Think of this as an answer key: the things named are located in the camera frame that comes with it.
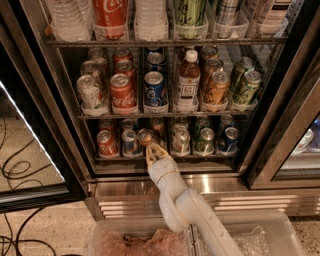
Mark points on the clear water bottle centre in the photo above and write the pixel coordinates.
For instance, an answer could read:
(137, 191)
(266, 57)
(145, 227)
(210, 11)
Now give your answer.
(151, 22)

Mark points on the white blue can bottom front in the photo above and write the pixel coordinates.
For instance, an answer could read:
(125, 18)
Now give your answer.
(131, 147)

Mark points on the white blue can bottom rear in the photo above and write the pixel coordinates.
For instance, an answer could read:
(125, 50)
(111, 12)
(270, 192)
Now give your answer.
(129, 124)

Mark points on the white can middle front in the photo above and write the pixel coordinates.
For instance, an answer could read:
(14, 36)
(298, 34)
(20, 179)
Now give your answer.
(90, 92)

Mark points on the brown tea bottle white cap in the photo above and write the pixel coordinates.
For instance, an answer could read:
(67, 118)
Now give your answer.
(188, 80)

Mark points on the orange lacroix can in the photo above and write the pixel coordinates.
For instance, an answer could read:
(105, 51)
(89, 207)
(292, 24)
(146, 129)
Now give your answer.
(207, 52)
(210, 66)
(216, 88)

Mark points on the blue pepsi can middle front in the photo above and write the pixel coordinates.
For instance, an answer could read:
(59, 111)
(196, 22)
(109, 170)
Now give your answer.
(154, 86)

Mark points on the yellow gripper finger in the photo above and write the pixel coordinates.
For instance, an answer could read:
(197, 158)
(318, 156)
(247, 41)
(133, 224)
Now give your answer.
(149, 155)
(158, 152)

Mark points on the green tall can top shelf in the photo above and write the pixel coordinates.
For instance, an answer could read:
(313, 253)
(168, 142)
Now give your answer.
(189, 12)

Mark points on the steel fridge base grille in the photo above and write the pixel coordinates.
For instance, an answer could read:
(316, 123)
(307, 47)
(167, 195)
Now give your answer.
(118, 198)

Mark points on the right clear plastic bin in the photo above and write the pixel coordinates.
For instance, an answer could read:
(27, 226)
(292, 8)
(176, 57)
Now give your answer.
(250, 233)

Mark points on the left clear plastic bin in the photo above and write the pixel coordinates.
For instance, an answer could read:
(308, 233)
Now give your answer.
(140, 237)

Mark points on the red cola can middle rear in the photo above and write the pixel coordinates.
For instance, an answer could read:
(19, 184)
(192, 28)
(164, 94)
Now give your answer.
(122, 53)

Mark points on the green lacroix can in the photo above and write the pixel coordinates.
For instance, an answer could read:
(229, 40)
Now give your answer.
(246, 89)
(239, 69)

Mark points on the red cola can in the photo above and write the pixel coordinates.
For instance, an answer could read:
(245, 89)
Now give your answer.
(106, 124)
(122, 53)
(106, 143)
(122, 91)
(126, 67)

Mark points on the green lacroix can rear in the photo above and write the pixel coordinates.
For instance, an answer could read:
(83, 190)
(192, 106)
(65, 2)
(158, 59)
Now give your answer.
(239, 69)

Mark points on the red cola can middle front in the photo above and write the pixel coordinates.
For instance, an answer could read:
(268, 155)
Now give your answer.
(122, 91)

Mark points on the red cola can bottom front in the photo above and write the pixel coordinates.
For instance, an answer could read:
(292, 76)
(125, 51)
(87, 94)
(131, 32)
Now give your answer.
(106, 143)

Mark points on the red cola bottle top shelf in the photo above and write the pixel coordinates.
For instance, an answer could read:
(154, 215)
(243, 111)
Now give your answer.
(111, 16)

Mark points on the orange lacroix can front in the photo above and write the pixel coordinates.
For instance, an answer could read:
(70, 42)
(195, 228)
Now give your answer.
(216, 88)

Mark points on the red cola can bottom rear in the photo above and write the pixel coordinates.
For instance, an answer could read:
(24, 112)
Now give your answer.
(106, 124)

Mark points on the silver green can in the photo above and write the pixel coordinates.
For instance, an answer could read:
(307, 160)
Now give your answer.
(181, 141)
(181, 122)

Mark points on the open glass fridge door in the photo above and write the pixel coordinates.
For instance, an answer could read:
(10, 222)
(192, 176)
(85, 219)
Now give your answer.
(40, 162)

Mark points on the right glass fridge door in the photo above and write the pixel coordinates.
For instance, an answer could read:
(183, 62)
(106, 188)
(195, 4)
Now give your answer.
(291, 157)

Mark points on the clear water bottle left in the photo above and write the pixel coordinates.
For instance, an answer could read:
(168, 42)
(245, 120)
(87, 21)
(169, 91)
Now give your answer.
(71, 20)

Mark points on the orange soda can rear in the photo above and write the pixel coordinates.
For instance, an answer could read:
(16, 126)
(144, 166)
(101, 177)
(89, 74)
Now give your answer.
(157, 125)

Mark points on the white can middle rear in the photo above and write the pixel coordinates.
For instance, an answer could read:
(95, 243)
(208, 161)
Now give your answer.
(97, 55)

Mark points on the silver green can bottom rear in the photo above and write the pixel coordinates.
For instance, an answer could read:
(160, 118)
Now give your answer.
(181, 122)

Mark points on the blue pepsi can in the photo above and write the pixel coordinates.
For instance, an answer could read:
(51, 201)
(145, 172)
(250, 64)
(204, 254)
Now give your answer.
(154, 86)
(155, 62)

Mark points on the plaid can top shelf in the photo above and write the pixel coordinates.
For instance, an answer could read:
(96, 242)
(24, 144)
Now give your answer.
(226, 11)

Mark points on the orange soda can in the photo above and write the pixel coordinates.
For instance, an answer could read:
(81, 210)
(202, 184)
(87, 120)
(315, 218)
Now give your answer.
(146, 137)
(157, 125)

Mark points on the orange soda can front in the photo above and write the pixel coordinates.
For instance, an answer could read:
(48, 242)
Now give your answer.
(146, 137)

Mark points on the clear water bottle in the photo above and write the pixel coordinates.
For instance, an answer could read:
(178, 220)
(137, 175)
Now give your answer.
(151, 22)
(71, 20)

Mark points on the green lacroix can front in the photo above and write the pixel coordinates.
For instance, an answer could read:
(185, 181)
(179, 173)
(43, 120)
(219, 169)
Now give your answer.
(246, 89)

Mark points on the silver green can bottom front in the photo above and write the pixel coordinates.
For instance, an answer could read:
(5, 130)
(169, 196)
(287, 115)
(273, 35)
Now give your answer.
(181, 141)

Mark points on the clear plastic bin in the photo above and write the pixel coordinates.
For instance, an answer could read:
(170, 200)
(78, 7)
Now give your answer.
(250, 233)
(140, 237)

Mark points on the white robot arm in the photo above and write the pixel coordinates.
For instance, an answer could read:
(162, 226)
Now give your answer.
(182, 206)

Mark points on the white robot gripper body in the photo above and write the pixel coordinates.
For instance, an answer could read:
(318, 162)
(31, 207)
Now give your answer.
(160, 168)

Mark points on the white blue can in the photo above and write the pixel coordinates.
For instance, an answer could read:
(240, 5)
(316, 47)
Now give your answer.
(131, 147)
(129, 124)

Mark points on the orange lacroix can rear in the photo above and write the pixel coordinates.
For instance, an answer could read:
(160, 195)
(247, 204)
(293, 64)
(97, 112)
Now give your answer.
(207, 52)

